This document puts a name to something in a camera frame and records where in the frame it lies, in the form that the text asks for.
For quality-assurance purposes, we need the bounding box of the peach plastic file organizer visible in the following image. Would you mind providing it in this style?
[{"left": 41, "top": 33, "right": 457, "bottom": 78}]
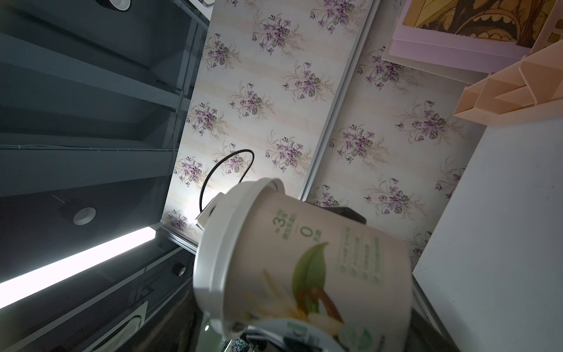
[{"left": 453, "top": 1, "right": 562, "bottom": 127}]

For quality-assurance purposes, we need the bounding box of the yellow black patterned book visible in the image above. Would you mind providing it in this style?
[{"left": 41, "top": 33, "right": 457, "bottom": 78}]
[{"left": 403, "top": 0, "right": 557, "bottom": 48}]

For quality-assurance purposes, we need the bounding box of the black left camera cable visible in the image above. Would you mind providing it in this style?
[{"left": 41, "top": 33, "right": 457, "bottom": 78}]
[{"left": 199, "top": 148, "right": 256, "bottom": 214}]

